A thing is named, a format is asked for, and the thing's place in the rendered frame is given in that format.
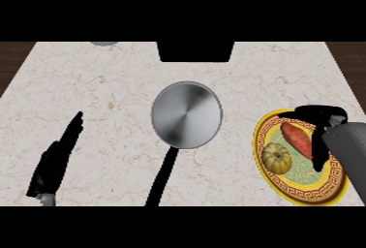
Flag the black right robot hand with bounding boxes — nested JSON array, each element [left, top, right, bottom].
[[278, 105, 349, 173]]

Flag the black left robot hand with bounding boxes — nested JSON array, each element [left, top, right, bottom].
[[24, 110, 86, 199]]

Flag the red sweet potato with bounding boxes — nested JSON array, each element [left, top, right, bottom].
[[280, 121, 315, 161]]

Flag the yellow-rimmed patterned plate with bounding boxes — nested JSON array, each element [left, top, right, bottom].
[[251, 108, 350, 207]]

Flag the yellow squash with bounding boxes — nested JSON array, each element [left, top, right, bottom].
[[260, 142, 294, 175]]

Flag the black box-shaped appliance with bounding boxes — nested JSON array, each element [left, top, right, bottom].
[[157, 41, 237, 63]]

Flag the silver pan with black handle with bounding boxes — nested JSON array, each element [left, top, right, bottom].
[[145, 80, 225, 207]]

